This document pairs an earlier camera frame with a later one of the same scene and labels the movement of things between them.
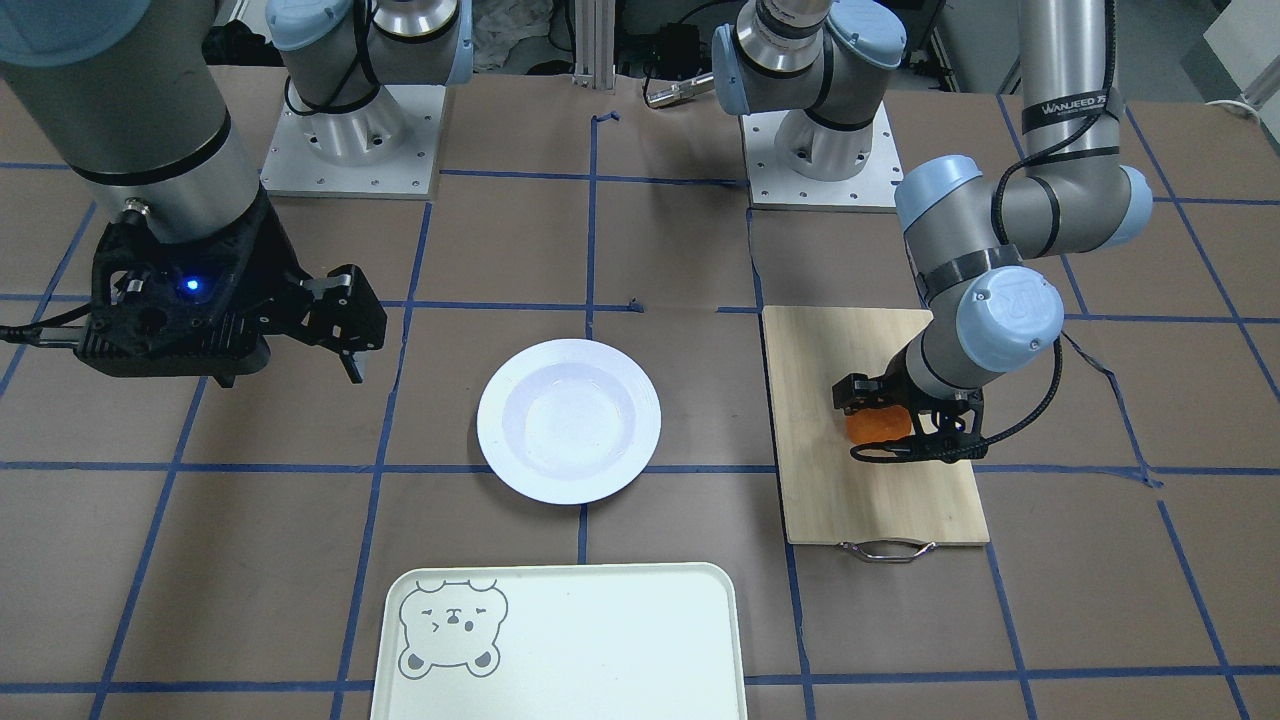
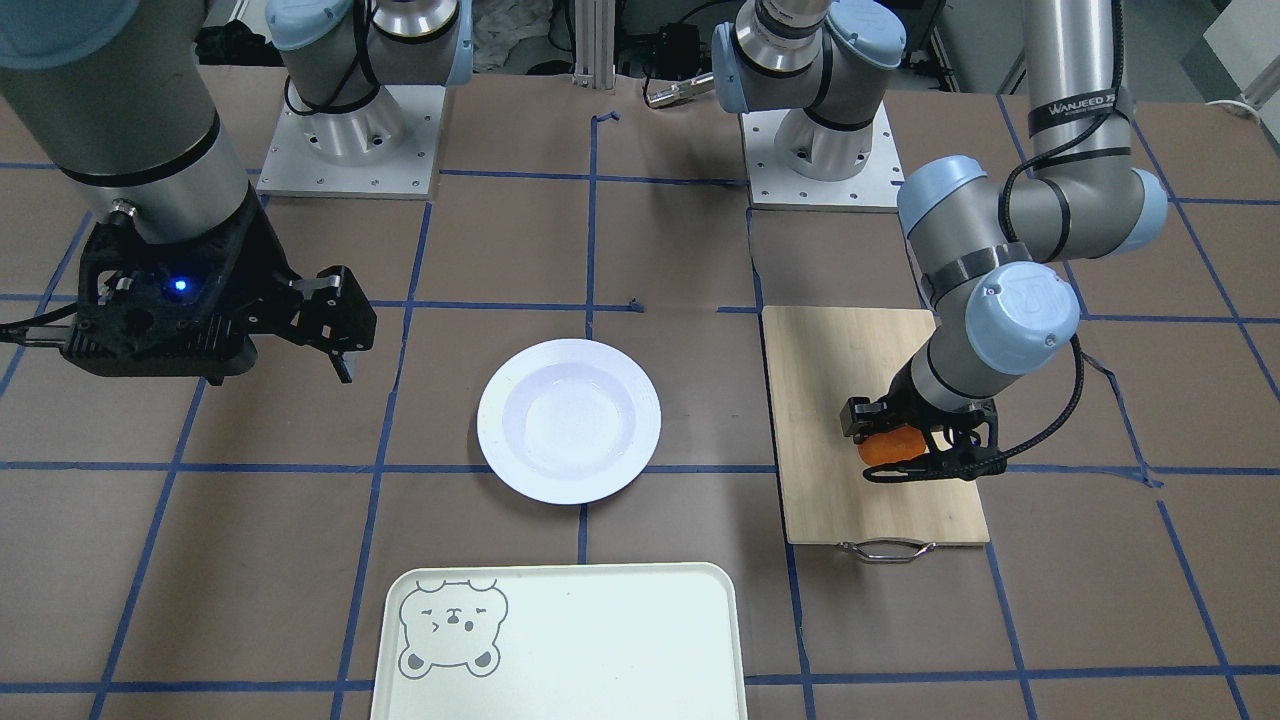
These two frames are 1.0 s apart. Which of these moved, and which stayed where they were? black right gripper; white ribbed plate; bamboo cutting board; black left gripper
Moved: black left gripper
Stayed: white ribbed plate; black right gripper; bamboo cutting board
